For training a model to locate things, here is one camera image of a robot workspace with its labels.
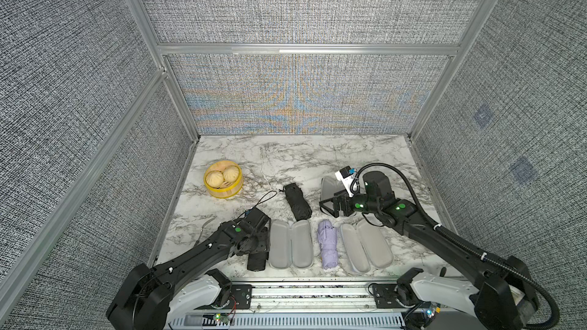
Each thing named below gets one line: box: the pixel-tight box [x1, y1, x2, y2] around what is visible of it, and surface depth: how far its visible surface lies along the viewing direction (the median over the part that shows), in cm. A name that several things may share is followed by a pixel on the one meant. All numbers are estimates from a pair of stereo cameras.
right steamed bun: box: [223, 165, 240, 183], surface depth 99 cm
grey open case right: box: [340, 219, 394, 273], surface depth 85 cm
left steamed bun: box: [205, 170, 224, 189], surface depth 99 cm
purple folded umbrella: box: [317, 219, 339, 270], surface depth 83 cm
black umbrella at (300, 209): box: [278, 182, 313, 222], surface depth 95 cm
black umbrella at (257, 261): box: [246, 251, 270, 272], surface depth 79 cm
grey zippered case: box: [269, 219, 314, 270], surface depth 85 cm
